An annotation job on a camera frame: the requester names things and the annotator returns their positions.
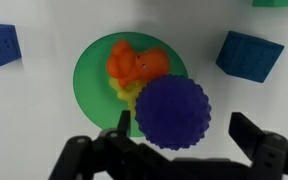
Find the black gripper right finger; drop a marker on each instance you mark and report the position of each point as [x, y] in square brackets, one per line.
[245, 130]

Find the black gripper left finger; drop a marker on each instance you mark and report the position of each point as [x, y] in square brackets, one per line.
[125, 120]

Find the purple bumpy ball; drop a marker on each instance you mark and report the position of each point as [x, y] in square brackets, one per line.
[173, 111]

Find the green bowl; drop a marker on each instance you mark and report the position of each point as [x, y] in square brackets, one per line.
[90, 86]

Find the yellow star toy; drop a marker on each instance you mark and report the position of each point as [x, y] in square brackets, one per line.
[129, 91]

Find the orange rubber toy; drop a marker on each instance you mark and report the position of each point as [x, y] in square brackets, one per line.
[135, 63]

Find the dark blue foam cube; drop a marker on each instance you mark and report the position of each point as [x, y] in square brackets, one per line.
[249, 56]

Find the green foam cube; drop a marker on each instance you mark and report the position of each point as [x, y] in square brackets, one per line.
[277, 2]

